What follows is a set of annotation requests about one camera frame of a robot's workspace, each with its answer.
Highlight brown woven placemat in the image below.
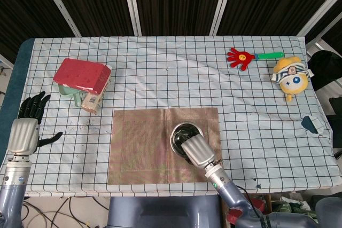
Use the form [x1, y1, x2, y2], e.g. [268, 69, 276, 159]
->
[107, 107, 224, 185]

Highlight red hand clapper toy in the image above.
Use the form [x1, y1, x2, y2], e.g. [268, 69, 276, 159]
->
[227, 47, 285, 72]

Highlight beige labelled drink bottle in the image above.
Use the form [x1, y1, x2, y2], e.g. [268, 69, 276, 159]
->
[81, 64, 113, 115]

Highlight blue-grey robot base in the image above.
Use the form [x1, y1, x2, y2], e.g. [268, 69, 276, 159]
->
[107, 195, 222, 228]

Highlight white partition post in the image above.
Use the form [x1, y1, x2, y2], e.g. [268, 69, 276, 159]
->
[297, 0, 342, 37]
[209, 0, 237, 36]
[36, 0, 82, 37]
[121, 0, 142, 36]

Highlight stainless steel bowl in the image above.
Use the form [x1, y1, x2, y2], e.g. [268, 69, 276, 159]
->
[170, 122, 205, 159]

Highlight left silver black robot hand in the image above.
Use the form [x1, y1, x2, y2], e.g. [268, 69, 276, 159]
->
[7, 91, 64, 156]

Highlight black floor cables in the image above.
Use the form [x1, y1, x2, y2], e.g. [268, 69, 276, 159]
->
[21, 195, 107, 228]

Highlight black chair back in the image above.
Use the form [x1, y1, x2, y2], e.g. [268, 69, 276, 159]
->
[307, 50, 342, 92]

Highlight yellow plush toy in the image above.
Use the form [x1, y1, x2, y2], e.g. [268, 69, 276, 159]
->
[270, 56, 314, 103]

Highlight light green plate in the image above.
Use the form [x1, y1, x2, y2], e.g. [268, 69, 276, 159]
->
[58, 83, 86, 109]

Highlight white black checkered tablecloth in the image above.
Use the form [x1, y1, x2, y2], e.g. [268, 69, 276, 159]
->
[13, 35, 340, 196]

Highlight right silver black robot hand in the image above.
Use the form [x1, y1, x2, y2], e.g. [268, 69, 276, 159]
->
[180, 135, 216, 169]

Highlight green patterned cloth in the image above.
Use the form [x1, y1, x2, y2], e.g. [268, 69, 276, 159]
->
[271, 195, 318, 221]

